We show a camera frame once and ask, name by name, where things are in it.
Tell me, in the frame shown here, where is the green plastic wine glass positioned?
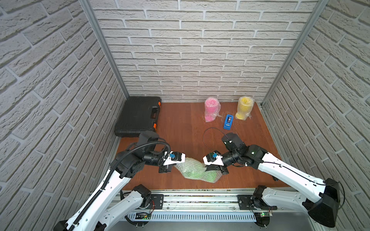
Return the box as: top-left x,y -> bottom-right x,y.
182,168 -> 221,183

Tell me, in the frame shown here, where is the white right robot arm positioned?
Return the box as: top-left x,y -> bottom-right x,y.
203,142 -> 340,228

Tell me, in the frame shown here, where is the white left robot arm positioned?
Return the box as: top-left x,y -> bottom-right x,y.
54,131 -> 186,231

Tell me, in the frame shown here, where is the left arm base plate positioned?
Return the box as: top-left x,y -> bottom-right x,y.
138,193 -> 164,210

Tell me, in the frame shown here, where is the blue tape dispenser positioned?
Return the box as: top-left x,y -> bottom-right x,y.
224,114 -> 234,131

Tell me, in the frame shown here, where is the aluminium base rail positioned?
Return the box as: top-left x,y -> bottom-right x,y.
109,190 -> 307,226

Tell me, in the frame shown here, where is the black plastic tool case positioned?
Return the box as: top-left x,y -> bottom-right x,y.
114,96 -> 162,137

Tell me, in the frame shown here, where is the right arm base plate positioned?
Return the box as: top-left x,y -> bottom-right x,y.
237,194 -> 277,211

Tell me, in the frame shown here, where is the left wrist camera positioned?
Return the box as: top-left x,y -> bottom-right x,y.
163,151 -> 186,166

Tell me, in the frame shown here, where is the yellow plastic wine glass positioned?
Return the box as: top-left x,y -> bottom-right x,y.
235,97 -> 254,120

